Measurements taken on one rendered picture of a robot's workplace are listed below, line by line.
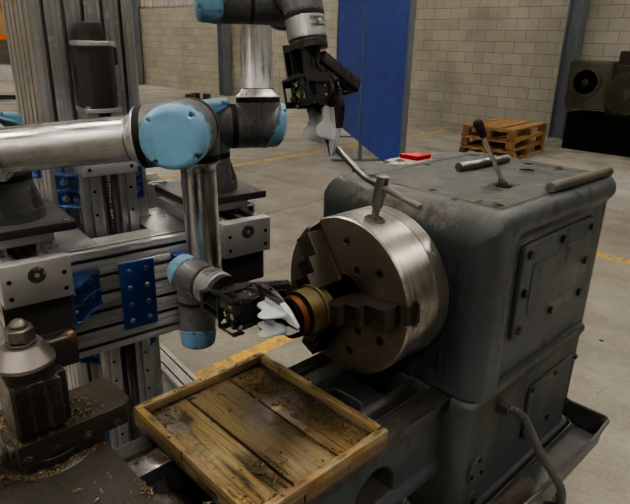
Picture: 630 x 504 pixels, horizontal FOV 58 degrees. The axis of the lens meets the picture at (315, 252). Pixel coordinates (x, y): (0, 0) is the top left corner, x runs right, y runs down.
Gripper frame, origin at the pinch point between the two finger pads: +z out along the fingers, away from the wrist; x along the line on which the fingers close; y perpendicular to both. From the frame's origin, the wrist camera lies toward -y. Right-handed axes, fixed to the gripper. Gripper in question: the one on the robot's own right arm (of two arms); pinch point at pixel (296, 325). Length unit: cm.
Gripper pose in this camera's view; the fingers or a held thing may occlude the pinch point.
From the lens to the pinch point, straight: 99.5
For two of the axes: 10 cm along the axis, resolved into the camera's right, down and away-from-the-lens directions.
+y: -7.4, 2.2, -6.4
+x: 0.2, -9.4, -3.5
